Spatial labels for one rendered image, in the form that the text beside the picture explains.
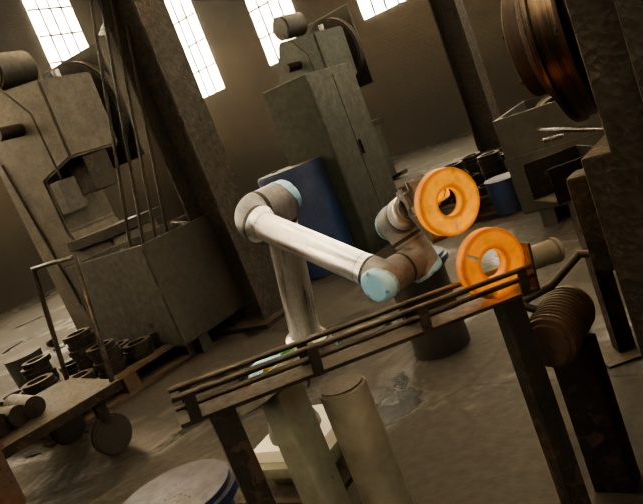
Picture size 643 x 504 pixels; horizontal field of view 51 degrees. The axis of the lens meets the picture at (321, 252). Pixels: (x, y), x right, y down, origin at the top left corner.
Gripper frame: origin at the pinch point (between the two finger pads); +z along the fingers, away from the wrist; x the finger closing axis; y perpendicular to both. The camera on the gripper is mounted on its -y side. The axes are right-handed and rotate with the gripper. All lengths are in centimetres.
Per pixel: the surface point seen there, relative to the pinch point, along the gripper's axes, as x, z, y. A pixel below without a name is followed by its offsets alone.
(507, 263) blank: 3.1, 5.9, -20.0
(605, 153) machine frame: 17.8, 30.8, -8.4
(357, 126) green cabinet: 151, -365, 118
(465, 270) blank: -7.1, 6.8, -17.5
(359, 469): -39, -26, -50
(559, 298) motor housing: 18.1, -5.7, -33.2
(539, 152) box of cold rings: 186, -217, 23
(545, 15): 32.7, 16.6, 25.6
